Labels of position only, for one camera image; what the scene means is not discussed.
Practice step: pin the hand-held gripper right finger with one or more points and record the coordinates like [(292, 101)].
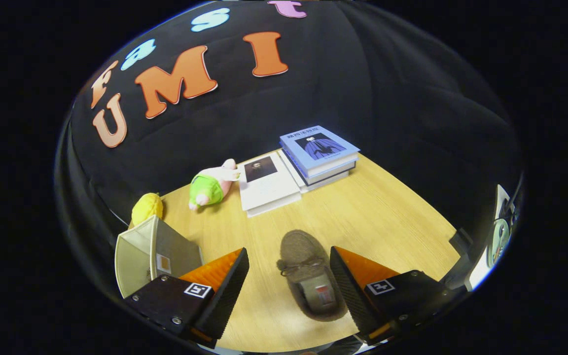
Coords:
[(350, 296)]

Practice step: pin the yellow plush toy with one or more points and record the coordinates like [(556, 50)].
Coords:
[(147, 208)]

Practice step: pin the white portrait cover book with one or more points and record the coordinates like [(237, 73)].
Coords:
[(269, 190)]

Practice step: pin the light blue cover book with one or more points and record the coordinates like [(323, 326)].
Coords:
[(318, 145)]

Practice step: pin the pink and green plush toy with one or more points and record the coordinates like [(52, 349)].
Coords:
[(207, 190)]

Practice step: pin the beige fabric storage box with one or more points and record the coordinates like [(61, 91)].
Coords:
[(133, 256)]

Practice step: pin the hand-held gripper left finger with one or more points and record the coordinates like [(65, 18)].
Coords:
[(225, 296)]

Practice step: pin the brown fuzzy bow shoe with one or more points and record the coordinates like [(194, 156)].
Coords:
[(301, 249)]

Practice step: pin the dark grey stand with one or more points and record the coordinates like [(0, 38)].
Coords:
[(460, 246)]

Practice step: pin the dark blue spine book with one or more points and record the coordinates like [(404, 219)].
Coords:
[(333, 175)]

